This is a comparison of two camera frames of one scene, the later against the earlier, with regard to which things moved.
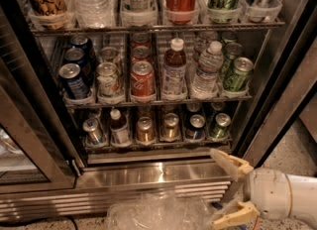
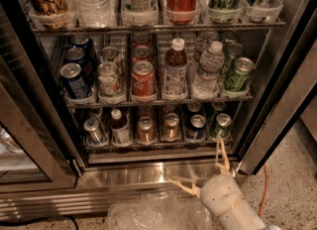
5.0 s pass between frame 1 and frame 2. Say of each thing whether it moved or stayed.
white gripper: moved
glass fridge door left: stayed
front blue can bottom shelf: stayed
